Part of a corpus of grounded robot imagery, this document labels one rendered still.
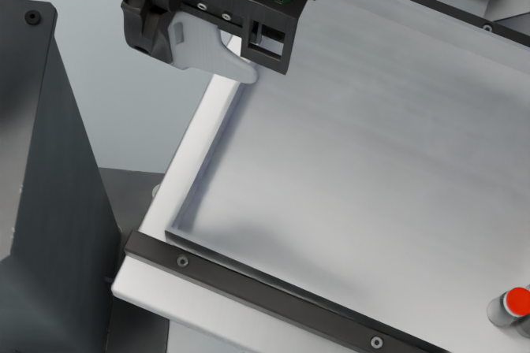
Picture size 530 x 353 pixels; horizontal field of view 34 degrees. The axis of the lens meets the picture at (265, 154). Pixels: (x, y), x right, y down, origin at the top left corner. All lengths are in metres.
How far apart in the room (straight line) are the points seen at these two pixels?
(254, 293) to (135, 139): 1.03
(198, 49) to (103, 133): 1.23
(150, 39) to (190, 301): 0.31
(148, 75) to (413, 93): 1.02
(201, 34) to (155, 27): 0.04
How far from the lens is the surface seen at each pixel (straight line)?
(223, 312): 0.67
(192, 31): 0.43
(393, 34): 0.76
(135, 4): 0.39
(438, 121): 0.74
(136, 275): 0.68
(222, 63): 0.45
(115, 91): 1.70
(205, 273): 0.65
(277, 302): 0.65
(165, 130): 1.66
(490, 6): 0.79
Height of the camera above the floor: 1.54
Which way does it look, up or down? 69 degrees down
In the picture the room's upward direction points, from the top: 11 degrees clockwise
